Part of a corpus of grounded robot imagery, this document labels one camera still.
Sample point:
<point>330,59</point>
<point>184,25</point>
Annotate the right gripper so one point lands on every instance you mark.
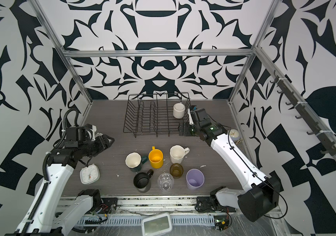
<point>182,129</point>

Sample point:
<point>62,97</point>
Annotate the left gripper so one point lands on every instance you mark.
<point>102,142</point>

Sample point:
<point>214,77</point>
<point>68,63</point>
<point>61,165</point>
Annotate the white mug red inside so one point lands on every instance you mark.
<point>179,110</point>

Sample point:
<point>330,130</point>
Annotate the black wire dish rack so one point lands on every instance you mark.
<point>153,114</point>

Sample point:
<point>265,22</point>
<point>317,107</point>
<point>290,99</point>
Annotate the dark green mug white inside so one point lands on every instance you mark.
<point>135,161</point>

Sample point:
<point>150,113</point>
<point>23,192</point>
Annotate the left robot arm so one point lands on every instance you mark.
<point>59,164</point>

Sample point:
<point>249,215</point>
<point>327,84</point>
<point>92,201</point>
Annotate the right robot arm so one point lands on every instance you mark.
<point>260,194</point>

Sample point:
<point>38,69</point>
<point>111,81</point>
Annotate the cream white mug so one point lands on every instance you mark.
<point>177,154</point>

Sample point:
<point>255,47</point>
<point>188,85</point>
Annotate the square white clock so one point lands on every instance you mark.
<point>89,174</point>

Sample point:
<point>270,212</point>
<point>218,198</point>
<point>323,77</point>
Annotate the yellow mug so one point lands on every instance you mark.
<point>156,158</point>

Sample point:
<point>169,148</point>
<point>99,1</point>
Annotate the olive glass cup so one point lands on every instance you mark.
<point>176,170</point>

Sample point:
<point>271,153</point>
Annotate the round grey alarm clock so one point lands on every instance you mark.
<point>234,135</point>

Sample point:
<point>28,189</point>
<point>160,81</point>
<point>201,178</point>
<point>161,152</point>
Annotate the lilac plastic cup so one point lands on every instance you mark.
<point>194,179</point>

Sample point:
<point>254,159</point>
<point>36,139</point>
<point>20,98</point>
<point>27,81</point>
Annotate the black mug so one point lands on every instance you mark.
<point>142,181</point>

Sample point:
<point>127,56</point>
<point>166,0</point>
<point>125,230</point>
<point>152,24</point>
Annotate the clear glass cup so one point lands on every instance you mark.
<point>165,182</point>

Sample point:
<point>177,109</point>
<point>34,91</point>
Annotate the small circuit board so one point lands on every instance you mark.
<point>222,222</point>

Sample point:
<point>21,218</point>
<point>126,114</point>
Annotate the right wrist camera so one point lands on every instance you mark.
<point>192,116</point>

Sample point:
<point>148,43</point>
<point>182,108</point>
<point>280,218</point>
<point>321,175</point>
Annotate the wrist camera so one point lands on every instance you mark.
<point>192,116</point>
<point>92,131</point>

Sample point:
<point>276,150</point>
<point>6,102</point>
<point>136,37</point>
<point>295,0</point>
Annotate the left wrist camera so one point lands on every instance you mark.
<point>92,131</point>

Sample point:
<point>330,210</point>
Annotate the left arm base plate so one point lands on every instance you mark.
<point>107,205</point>

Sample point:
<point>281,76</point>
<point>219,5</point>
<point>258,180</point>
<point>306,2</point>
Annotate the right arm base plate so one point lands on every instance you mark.
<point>206,204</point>

